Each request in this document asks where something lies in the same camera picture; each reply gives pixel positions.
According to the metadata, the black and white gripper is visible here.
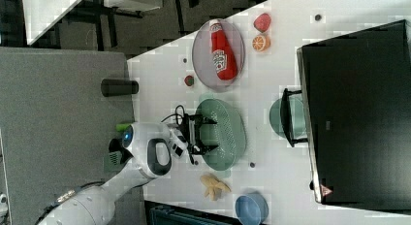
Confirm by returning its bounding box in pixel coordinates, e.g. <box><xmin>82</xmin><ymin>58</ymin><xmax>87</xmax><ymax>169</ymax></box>
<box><xmin>167</xmin><ymin>113</ymin><xmax>216</xmax><ymax>159</ymax></box>

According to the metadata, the large toy strawberry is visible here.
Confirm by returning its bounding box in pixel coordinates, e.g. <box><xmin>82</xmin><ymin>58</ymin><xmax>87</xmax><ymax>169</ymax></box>
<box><xmin>253</xmin><ymin>13</ymin><xmax>271</xmax><ymax>33</ymax></box>

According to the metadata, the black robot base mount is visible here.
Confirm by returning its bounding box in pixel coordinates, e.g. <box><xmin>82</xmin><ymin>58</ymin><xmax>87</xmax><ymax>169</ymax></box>
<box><xmin>104</xmin><ymin>139</ymin><xmax>129</xmax><ymax>172</ymax></box>

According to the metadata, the toy peeled banana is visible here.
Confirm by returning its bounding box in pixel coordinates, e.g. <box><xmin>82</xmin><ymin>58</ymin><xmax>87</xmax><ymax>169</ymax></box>
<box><xmin>200</xmin><ymin>175</ymin><xmax>231</xmax><ymax>201</ymax></box>

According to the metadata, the blue bowl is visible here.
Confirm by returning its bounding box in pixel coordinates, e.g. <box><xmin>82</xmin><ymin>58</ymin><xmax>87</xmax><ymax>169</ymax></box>
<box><xmin>235</xmin><ymin>192</ymin><xmax>269</xmax><ymax>225</ymax></box>

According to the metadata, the black cylinder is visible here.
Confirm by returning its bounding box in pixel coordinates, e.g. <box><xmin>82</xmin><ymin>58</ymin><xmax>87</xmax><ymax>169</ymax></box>
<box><xmin>101</xmin><ymin>79</ymin><xmax>139</xmax><ymax>97</ymax></box>

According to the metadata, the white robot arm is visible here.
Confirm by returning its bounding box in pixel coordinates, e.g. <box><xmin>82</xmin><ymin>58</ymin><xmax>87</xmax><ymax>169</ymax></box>
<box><xmin>36</xmin><ymin>114</ymin><xmax>217</xmax><ymax>225</ymax></box>

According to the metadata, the grey round plate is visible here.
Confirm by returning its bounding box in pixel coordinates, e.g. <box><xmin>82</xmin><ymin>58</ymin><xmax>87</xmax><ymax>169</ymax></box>
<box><xmin>192</xmin><ymin>19</ymin><xmax>245</xmax><ymax>92</ymax></box>

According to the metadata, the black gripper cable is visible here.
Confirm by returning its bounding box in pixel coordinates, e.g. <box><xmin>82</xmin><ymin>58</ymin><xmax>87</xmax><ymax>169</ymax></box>
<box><xmin>160</xmin><ymin>104</ymin><xmax>196</xmax><ymax>166</ymax></box>

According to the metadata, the toy orange slice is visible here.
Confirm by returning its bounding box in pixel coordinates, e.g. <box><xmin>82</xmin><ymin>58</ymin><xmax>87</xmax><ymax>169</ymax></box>
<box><xmin>252</xmin><ymin>35</ymin><xmax>270</xmax><ymax>51</ymax></box>

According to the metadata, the dark blue crate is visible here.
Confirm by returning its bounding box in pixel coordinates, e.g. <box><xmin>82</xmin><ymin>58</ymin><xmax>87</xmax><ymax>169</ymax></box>
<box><xmin>144</xmin><ymin>201</ymin><xmax>242</xmax><ymax>225</ymax></box>

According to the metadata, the green plastic cup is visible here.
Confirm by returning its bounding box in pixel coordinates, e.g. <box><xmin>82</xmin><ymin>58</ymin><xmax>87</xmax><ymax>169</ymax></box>
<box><xmin>269</xmin><ymin>96</ymin><xmax>306</xmax><ymax>138</ymax></box>

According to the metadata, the green plastic strainer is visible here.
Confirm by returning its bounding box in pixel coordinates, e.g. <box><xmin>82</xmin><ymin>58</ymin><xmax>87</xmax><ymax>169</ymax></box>
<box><xmin>196</xmin><ymin>95</ymin><xmax>246</xmax><ymax>172</ymax></box>

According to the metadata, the green marker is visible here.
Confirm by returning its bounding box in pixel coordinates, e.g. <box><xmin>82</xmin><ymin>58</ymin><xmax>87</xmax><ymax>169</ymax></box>
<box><xmin>115</xmin><ymin>123</ymin><xmax>130</xmax><ymax>132</ymax></box>

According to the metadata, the plush ketchup bottle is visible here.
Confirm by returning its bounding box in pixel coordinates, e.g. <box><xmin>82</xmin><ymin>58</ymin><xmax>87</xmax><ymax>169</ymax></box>
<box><xmin>209</xmin><ymin>19</ymin><xmax>237</xmax><ymax>80</ymax></box>

